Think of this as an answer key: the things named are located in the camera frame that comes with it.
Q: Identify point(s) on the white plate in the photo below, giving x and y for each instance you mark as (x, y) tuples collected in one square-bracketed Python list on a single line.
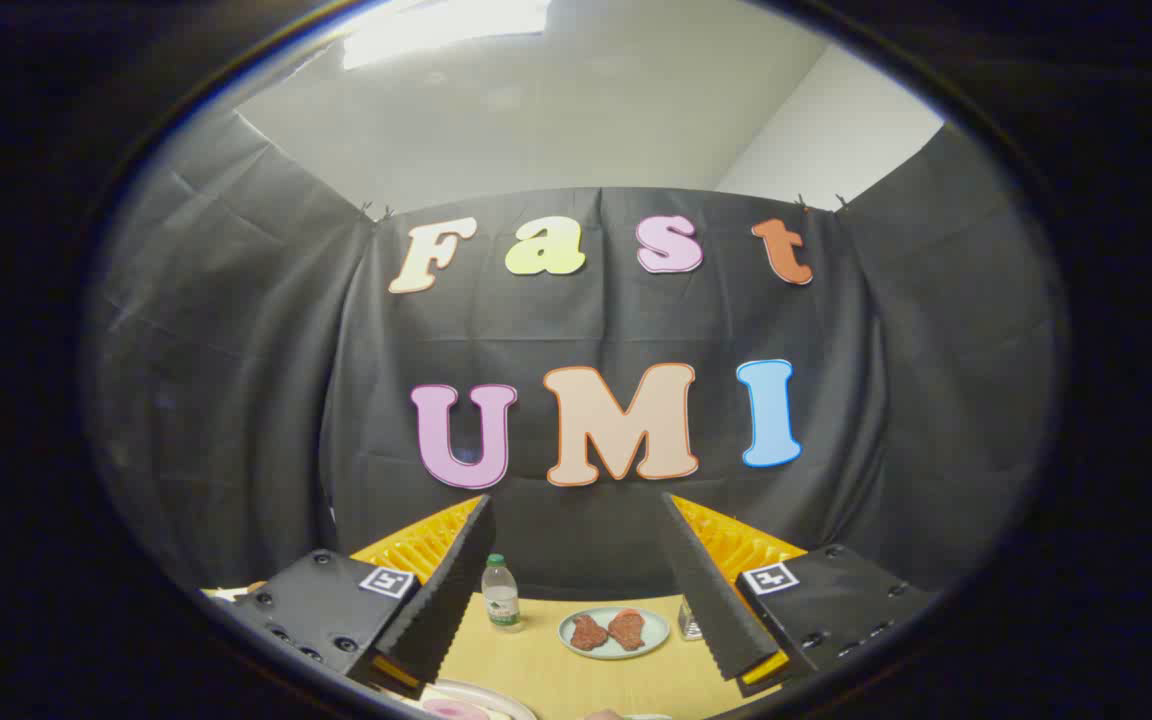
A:
[(501, 698)]

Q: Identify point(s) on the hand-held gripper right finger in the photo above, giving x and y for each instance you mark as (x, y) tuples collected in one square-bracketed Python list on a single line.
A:
[(711, 600)]

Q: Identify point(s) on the small glass shaker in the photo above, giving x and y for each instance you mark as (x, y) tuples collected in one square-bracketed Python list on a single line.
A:
[(689, 625)]

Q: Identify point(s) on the black backdrop cloth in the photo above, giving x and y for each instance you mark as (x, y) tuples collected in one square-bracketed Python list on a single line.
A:
[(236, 400)]

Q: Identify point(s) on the pale green plate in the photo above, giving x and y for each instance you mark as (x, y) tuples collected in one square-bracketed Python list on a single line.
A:
[(614, 653)]

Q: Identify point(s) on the reddish brown meat slice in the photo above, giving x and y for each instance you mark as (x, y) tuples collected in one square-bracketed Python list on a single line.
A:
[(627, 629), (588, 632)]

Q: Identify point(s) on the clear plastic water bottle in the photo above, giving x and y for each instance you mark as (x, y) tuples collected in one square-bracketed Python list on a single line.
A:
[(501, 602)]

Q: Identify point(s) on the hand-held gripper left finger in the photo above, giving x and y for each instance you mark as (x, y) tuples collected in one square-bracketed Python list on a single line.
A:
[(441, 600)]

